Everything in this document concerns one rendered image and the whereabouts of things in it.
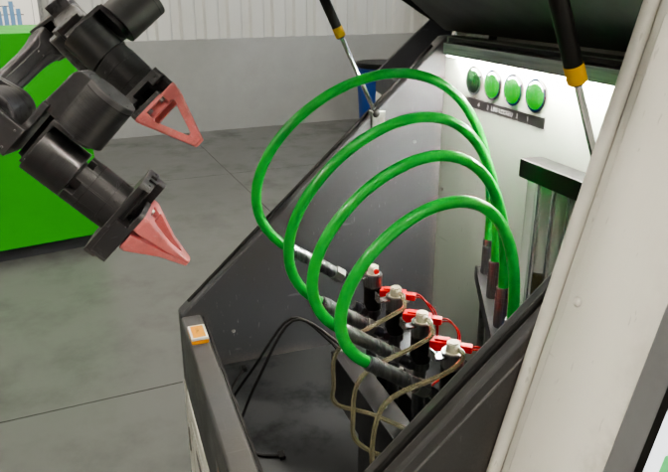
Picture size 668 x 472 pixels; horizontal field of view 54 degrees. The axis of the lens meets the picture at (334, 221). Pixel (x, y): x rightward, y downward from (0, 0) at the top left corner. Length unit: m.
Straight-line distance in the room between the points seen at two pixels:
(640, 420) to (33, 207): 3.90
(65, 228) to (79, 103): 3.59
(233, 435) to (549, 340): 0.48
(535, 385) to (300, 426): 0.57
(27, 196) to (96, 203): 3.48
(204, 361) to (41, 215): 3.19
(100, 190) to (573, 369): 0.50
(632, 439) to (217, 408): 0.62
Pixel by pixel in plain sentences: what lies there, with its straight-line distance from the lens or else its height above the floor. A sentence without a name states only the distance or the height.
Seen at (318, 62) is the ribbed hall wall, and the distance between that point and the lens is 7.90.
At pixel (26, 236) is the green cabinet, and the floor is 0.15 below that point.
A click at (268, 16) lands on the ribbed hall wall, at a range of 7.71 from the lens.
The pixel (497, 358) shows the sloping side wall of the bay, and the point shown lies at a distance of 0.71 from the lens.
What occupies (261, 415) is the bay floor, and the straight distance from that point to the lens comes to 1.21.
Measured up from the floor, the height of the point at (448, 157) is 1.35.
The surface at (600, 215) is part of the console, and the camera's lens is 0.64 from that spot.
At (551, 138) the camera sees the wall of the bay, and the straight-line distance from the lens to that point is 1.06.
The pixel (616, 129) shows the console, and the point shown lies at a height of 1.42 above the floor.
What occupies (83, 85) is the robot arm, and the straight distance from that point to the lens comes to 0.73.
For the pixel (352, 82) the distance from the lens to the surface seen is 0.90.
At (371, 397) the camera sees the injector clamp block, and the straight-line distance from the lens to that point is 0.98.
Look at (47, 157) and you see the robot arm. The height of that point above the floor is 1.37.
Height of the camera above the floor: 1.54
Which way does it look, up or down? 20 degrees down
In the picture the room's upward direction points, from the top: straight up
